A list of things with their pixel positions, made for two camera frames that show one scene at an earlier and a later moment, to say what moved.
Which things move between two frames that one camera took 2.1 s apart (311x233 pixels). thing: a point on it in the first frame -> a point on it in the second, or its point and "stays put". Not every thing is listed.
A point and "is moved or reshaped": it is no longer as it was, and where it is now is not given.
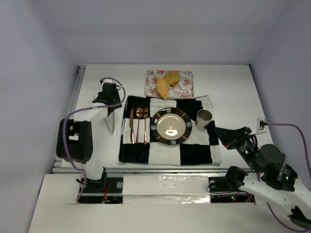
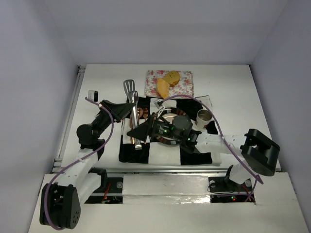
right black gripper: [233, 140] -> [150, 127]
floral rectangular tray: [184, 89] stays put
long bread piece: [163, 88] stays put
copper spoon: [139, 112] stays put
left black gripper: [107, 98] -> [108, 110]
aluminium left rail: [57, 163] stays put
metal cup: [203, 116] stays put
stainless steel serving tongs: [110, 121] is moved or reshaped
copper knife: [131, 124] stays put
